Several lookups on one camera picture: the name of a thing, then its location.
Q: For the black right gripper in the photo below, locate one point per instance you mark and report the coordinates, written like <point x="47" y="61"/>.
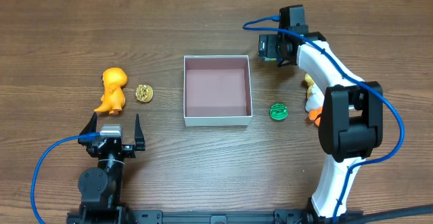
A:
<point x="267" y="48"/>

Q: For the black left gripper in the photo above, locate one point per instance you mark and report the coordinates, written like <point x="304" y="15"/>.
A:
<point x="113" y="146"/>

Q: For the multicoloured puzzle cube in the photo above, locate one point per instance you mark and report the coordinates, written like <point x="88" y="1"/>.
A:
<point x="270" y="59"/>

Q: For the white plush duck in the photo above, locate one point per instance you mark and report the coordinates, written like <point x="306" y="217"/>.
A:
<point x="314" y="100"/>

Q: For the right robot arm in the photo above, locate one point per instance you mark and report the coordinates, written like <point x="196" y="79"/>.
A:
<point x="349" y="109"/>

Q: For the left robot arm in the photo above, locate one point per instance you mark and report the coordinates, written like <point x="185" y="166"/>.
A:
<point x="101" y="186"/>

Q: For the gold lattice wheel toy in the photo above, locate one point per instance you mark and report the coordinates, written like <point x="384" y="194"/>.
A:
<point x="144" y="93"/>

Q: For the green lattice wheel toy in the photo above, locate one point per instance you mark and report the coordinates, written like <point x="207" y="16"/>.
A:
<point x="278" y="111"/>

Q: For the orange dinosaur toy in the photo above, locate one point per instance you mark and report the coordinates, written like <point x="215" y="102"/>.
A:
<point x="113" y="99"/>

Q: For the white box pink interior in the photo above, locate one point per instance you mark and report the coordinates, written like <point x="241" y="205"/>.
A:
<point x="217" y="91"/>

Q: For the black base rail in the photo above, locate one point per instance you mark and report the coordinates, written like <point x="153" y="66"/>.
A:
<point x="276" y="216"/>

